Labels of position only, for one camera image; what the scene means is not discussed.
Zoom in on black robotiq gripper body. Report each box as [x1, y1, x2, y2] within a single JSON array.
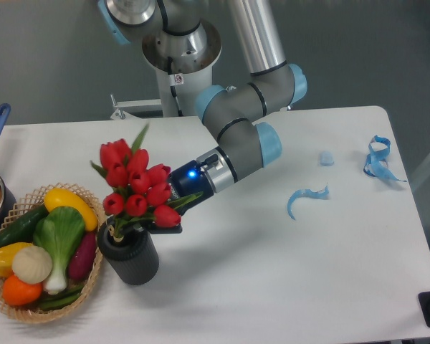
[[168, 161, 214, 215]]

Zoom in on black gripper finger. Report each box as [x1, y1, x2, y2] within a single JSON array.
[[132, 222, 183, 234]]

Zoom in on dark grey ribbed vase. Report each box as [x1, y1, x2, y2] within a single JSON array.
[[97, 217, 159, 285]]

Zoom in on red tulip bouquet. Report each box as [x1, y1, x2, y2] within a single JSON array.
[[90, 125, 203, 244]]

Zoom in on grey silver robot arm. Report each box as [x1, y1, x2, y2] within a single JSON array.
[[97, 1, 307, 237]]

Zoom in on purple sweet potato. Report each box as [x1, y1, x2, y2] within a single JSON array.
[[68, 232, 96, 281]]

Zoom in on green bok choy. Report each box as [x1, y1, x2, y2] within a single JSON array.
[[33, 206, 85, 295]]

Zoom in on yellow squash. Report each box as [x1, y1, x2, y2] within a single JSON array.
[[44, 188, 98, 231]]

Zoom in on green bean pods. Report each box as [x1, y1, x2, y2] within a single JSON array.
[[37, 285, 84, 311]]

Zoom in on woven wicker basket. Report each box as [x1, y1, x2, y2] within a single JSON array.
[[0, 183, 106, 324]]

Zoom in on cream white garlic bulb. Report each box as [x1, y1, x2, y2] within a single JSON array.
[[11, 245, 53, 285]]

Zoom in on dark green cucumber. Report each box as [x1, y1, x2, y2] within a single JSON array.
[[0, 205, 48, 248]]

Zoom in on curved blue tape strip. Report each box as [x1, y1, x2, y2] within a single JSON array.
[[287, 186, 330, 220]]

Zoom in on small light blue cap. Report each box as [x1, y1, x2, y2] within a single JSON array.
[[319, 150, 335, 167]]

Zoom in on orange fruit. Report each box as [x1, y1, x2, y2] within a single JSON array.
[[2, 274, 42, 306]]

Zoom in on yellow bell pepper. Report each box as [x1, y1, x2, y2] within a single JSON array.
[[0, 242, 32, 278]]

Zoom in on crumpled blue tape ribbon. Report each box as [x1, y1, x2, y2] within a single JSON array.
[[363, 135, 406, 182]]

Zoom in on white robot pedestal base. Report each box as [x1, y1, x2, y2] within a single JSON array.
[[109, 18, 237, 121]]

